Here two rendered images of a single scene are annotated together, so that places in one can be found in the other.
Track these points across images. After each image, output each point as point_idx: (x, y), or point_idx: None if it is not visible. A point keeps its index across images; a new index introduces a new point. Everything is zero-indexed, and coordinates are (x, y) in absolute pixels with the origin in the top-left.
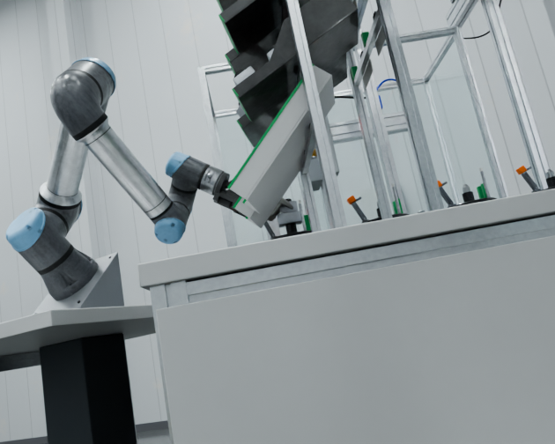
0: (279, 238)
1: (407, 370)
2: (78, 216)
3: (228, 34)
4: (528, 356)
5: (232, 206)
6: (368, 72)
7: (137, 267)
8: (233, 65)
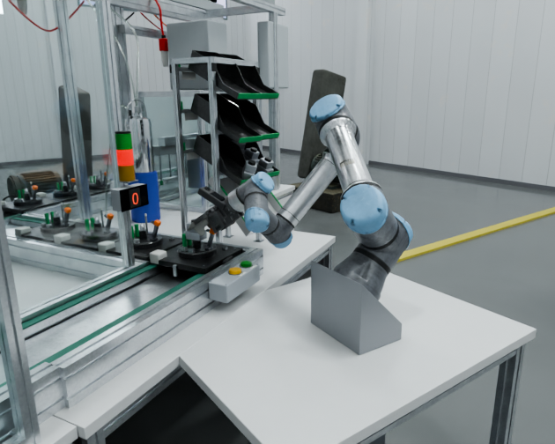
0: (300, 232)
1: None
2: (344, 221)
3: (270, 136)
4: None
5: (234, 222)
6: (196, 155)
7: (335, 237)
8: (257, 141)
